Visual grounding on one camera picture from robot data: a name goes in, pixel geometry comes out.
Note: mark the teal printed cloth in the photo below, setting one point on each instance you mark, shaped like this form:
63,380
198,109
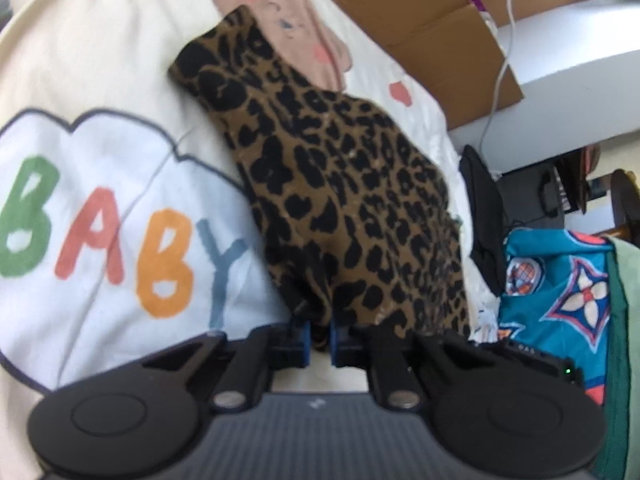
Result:
550,270

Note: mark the leopard print skirt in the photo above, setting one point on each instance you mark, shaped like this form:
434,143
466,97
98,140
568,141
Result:
340,185

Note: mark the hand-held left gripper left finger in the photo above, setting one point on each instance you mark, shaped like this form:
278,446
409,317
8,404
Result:
302,342

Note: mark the cream printed blanket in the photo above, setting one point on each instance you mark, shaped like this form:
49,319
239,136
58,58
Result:
100,60

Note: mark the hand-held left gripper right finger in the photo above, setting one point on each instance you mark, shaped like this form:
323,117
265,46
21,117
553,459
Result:
337,347

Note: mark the black cabinet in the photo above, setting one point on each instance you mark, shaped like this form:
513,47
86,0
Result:
545,195

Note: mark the folded cardboard sheet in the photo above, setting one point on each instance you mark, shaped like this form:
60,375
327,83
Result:
440,50

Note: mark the green cloth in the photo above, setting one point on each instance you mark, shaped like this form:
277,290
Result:
625,335

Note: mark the black folded clothing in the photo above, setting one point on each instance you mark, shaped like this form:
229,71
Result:
482,220

